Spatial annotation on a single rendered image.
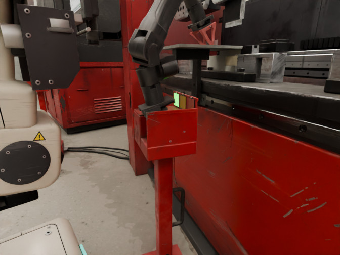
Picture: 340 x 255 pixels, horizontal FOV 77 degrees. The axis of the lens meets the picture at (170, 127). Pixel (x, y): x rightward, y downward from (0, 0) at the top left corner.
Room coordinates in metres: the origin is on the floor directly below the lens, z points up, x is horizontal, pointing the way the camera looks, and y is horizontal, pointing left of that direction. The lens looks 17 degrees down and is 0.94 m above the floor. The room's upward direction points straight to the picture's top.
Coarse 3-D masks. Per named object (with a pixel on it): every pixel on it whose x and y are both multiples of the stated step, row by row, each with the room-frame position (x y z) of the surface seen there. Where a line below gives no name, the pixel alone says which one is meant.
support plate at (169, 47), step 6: (168, 48) 0.84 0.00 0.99; (174, 48) 0.83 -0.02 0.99; (180, 48) 0.83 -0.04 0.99; (186, 48) 0.83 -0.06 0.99; (192, 48) 0.83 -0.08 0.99; (198, 48) 0.83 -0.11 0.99; (204, 48) 0.83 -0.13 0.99; (210, 48) 0.83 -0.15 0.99; (216, 48) 0.83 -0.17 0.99; (222, 48) 0.83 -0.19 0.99; (228, 48) 0.83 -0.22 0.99; (234, 48) 0.84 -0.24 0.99; (240, 48) 0.85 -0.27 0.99
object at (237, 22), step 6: (234, 0) 0.93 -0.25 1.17; (240, 0) 0.90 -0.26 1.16; (228, 6) 0.96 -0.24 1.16; (234, 6) 0.93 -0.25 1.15; (240, 6) 0.89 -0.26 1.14; (228, 12) 0.96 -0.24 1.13; (234, 12) 0.93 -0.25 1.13; (240, 12) 0.89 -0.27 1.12; (228, 18) 0.96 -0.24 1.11; (234, 18) 0.92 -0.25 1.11; (240, 18) 0.89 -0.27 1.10; (228, 24) 0.97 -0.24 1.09; (234, 24) 0.93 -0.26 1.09; (240, 24) 0.90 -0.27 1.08
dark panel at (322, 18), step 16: (256, 0) 1.54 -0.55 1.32; (272, 0) 1.42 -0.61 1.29; (288, 0) 1.31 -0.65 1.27; (304, 0) 1.23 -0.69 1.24; (320, 0) 1.14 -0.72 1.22; (336, 0) 1.08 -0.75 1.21; (256, 16) 1.53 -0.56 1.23; (272, 16) 1.41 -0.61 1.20; (288, 16) 1.30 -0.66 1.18; (304, 16) 1.21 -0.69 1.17; (320, 16) 1.13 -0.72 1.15; (336, 16) 1.06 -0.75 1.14; (224, 32) 1.84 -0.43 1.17; (240, 32) 1.66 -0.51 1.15; (256, 32) 1.52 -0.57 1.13; (272, 32) 1.39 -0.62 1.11; (288, 32) 1.29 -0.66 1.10; (304, 32) 1.20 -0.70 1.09; (320, 32) 1.12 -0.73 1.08; (336, 32) 1.05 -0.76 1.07
